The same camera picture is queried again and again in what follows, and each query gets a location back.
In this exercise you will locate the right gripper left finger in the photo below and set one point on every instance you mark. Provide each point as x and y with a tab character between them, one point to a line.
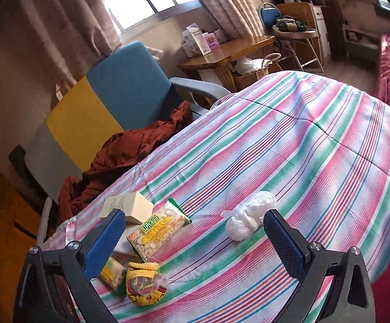
84	260

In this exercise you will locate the blue folding chair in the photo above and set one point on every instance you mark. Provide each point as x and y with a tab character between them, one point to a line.
268	13

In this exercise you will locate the yellow knitted sock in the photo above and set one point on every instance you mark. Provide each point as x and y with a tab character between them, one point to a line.
145	286

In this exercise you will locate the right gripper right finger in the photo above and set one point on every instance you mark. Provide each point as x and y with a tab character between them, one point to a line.
307	262

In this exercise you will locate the wooden side desk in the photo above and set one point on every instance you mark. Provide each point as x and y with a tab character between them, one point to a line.
219	58

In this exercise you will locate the white cotton balls bag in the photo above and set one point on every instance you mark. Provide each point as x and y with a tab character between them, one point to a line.
246	218

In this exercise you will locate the striped pink green tablecloth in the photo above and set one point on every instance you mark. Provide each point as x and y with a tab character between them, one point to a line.
320	146

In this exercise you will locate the white cardboard box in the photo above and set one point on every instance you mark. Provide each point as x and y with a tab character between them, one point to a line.
134	205

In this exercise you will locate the white product boxes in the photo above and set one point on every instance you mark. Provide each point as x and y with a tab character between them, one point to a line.
198	42

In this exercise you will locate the rust red jacket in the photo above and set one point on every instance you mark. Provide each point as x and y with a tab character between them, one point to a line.
119	154

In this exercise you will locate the pink patterned curtain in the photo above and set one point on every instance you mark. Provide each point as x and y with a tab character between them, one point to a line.
238	18

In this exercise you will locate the large cracker snack packet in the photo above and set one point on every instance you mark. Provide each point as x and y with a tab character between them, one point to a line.
160	227

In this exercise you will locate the small cracker snack packet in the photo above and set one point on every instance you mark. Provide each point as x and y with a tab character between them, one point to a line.
113	273

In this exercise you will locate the grey yellow blue armchair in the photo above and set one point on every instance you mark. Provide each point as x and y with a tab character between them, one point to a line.
127	90

